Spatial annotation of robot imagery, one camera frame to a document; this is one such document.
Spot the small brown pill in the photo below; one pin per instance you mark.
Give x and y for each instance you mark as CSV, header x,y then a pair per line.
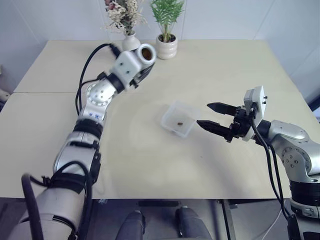
x,y
179,123

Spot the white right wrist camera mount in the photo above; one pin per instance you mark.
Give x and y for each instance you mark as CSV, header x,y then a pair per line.
x,y
260,102

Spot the dark grey rounded shape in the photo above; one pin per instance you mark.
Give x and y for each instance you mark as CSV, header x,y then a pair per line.
x,y
191,223
132,226

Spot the clear plastic square container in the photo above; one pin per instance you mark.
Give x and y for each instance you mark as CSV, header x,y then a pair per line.
x,y
170,117

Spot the dried flower bouquet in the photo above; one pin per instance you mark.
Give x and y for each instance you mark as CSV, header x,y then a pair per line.
x,y
125,13

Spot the dark object beside table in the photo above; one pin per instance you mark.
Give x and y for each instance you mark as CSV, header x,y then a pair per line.
x,y
315,111

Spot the black table frame leg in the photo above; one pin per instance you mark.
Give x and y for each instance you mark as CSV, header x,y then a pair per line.
x,y
228,220

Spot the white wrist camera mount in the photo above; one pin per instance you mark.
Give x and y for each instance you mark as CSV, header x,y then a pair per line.
x,y
260,102
126,63

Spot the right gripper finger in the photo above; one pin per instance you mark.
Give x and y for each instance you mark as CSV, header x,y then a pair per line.
x,y
222,108
215,127

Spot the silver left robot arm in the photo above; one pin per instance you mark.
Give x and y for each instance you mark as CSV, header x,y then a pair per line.
x,y
97,92

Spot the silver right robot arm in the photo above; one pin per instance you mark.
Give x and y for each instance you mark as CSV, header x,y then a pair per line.
x,y
292,132

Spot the black bar under table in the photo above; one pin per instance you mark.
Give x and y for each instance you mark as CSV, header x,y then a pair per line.
x,y
160,203

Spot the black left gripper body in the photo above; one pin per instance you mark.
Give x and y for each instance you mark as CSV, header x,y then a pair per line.
x,y
142,73

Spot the white ribbed plant pot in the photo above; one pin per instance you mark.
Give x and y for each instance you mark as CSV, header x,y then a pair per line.
x,y
167,50

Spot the white ceramic vase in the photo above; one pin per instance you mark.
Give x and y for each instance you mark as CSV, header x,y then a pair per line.
x,y
130,42

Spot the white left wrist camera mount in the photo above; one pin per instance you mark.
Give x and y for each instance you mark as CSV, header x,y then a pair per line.
x,y
126,63

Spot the green fern plant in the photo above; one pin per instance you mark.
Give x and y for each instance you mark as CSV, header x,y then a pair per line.
x,y
166,12

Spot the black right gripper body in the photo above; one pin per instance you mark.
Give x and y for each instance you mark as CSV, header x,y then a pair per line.
x,y
241,122

